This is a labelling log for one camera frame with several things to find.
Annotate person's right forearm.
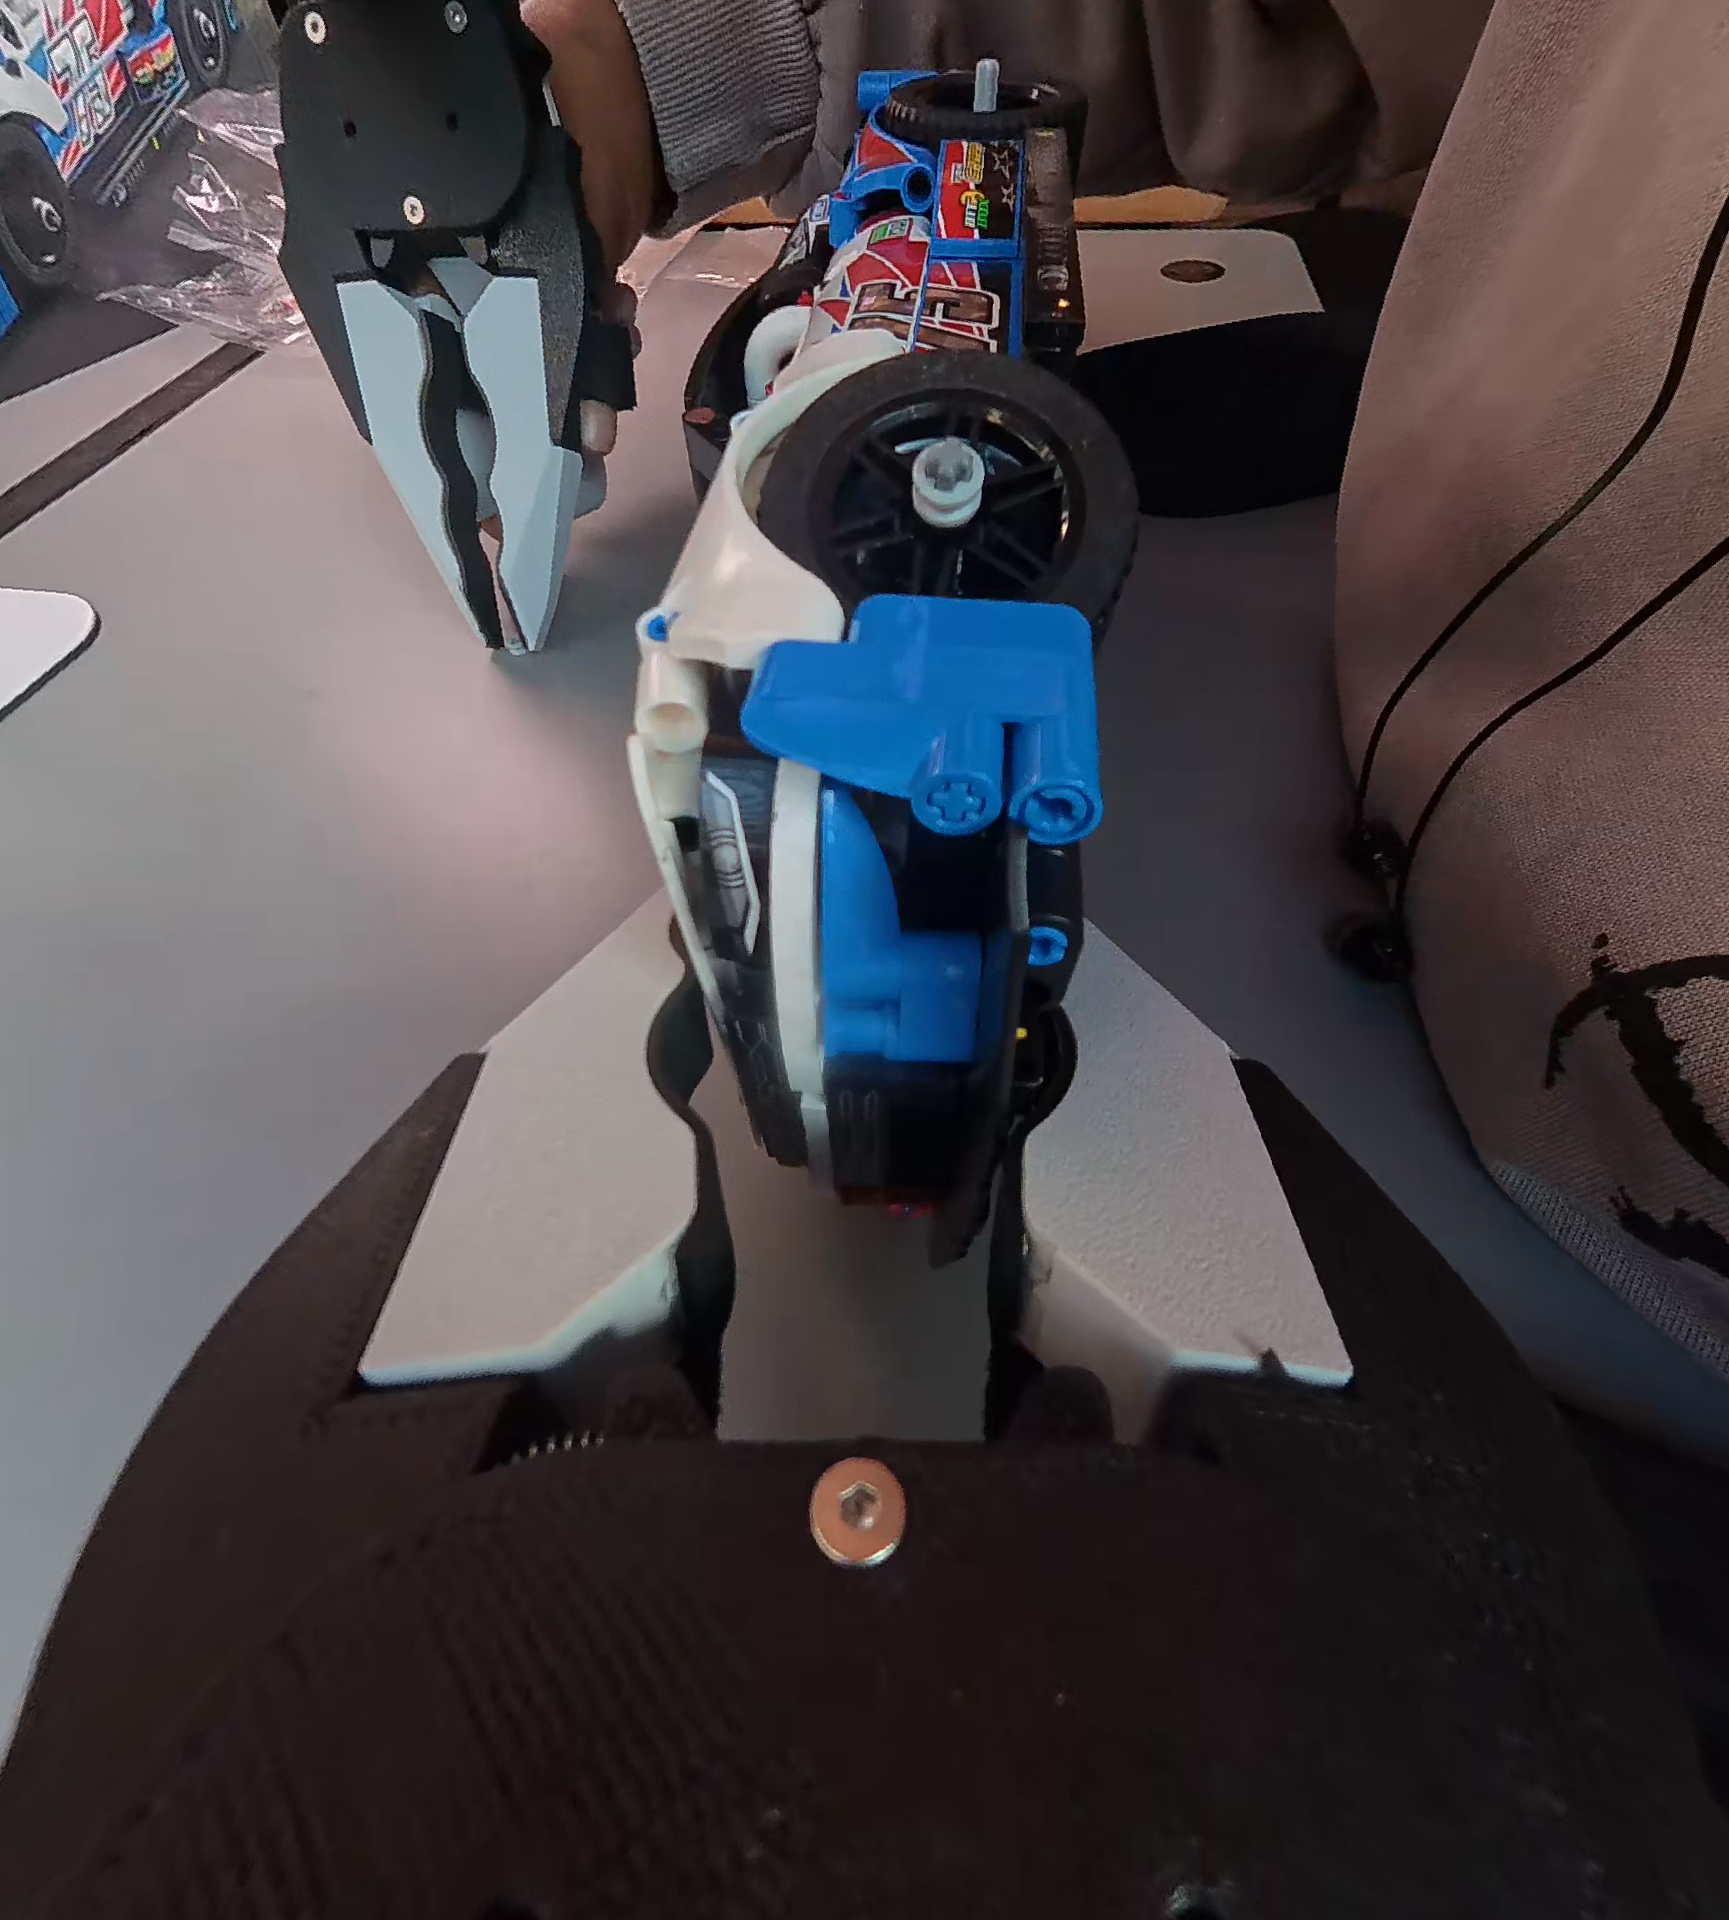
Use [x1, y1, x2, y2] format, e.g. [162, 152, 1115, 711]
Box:
[611, 0, 873, 240]

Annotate person's right hand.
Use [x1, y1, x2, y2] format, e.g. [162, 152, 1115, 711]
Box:
[517, 0, 670, 519]

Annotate grey desk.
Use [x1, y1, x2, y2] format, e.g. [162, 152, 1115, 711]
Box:
[0, 221, 1729, 1652]

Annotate beige hooded sweater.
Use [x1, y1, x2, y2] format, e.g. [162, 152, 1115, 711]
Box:
[864, 0, 1729, 1434]

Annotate wood-edged table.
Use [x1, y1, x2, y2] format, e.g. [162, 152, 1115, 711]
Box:
[706, 179, 1262, 240]

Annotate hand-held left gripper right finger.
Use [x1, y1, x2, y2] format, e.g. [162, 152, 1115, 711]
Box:
[990, 926, 1357, 1389]

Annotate toy brick race car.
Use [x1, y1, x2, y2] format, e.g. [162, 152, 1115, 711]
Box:
[630, 66, 1142, 1270]

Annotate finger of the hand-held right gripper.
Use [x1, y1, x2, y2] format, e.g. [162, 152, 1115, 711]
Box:
[456, 254, 583, 657]
[334, 270, 508, 652]

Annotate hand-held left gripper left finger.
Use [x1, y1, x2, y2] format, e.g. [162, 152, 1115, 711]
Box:
[358, 882, 739, 1389]

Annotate crumpled clear plastic bags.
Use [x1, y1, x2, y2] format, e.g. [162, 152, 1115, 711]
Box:
[98, 74, 339, 357]

